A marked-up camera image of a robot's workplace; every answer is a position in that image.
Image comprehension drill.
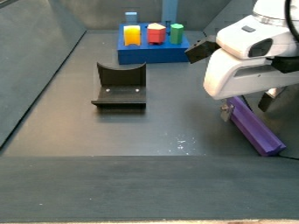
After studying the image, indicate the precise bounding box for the blue peg board base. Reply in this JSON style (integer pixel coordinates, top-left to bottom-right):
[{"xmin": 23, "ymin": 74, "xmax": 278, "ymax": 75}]
[{"xmin": 116, "ymin": 23, "xmax": 190, "ymax": 65}]

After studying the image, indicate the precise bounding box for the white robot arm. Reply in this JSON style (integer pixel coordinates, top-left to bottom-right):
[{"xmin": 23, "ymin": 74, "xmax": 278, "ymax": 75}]
[{"xmin": 203, "ymin": 0, "xmax": 299, "ymax": 100}]

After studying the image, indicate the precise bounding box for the small light blue block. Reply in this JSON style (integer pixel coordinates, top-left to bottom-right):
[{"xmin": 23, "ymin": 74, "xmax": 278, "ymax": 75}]
[{"xmin": 126, "ymin": 11, "xmax": 138, "ymax": 25}]

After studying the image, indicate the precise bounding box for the green hexagon block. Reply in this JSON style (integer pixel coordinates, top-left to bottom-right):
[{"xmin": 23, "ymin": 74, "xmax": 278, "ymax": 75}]
[{"xmin": 171, "ymin": 24, "xmax": 183, "ymax": 45}]

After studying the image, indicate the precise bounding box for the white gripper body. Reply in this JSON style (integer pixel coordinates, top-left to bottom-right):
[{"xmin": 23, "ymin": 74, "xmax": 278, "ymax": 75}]
[{"xmin": 203, "ymin": 15, "xmax": 299, "ymax": 100}]

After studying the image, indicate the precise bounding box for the tall light blue block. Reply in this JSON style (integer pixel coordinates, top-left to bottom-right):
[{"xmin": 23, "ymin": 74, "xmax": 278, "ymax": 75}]
[{"xmin": 162, "ymin": 0, "xmax": 179, "ymax": 23}]

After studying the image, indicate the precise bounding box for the black cable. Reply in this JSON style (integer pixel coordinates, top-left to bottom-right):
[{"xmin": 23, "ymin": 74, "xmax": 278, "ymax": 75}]
[{"xmin": 284, "ymin": 0, "xmax": 299, "ymax": 42}]

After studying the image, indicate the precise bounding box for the red pentagon block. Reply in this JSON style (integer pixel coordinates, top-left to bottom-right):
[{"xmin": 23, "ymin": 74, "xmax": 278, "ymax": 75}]
[{"xmin": 147, "ymin": 23, "xmax": 166, "ymax": 45}]

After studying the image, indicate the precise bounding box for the purple star bar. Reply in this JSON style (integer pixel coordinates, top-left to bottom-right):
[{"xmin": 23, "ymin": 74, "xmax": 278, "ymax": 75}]
[{"xmin": 227, "ymin": 97, "xmax": 286, "ymax": 157}]

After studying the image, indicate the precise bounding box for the black curved fixture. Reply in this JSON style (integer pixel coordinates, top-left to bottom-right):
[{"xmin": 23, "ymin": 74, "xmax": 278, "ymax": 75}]
[{"xmin": 91, "ymin": 64, "xmax": 146, "ymax": 108}]

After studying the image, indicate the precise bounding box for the yellow arch block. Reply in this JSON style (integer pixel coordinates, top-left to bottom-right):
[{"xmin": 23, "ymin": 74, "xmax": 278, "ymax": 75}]
[{"xmin": 124, "ymin": 25, "xmax": 142, "ymax": 46}]

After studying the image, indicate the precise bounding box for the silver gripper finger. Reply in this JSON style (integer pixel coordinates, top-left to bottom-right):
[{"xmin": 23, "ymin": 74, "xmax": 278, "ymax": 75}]
[
  {"xmin": 258, "ymin": 87, "xmax": 286, "ymax": 112},
  {"xmin": 220, "ymin": 100, "xmax": 235, "ymax": 122}
]

